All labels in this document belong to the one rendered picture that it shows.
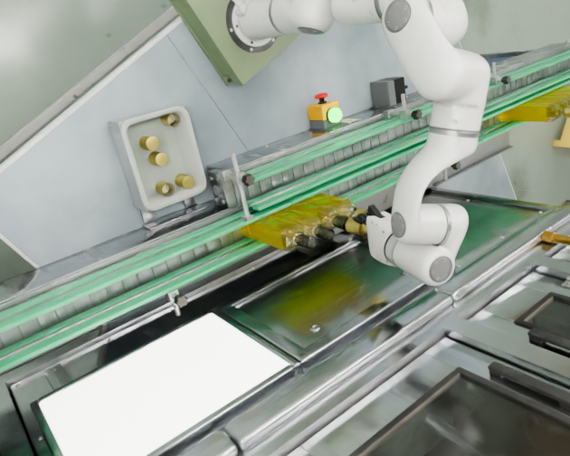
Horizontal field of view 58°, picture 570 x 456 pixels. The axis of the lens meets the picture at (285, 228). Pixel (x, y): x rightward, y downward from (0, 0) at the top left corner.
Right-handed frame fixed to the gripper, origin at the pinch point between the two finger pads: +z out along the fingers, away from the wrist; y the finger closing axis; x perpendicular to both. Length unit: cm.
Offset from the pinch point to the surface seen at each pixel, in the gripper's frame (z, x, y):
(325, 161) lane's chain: 34.3, -7.9, 8.4
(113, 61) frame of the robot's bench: 92, 38, 46
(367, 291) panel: -5.6, 3.8, -13.1
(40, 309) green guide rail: 5, 70, 2
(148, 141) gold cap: 28, 39, 26
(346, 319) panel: -12.8, 13.0, -13.4
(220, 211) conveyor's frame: 25.4, 26.8, 5.2
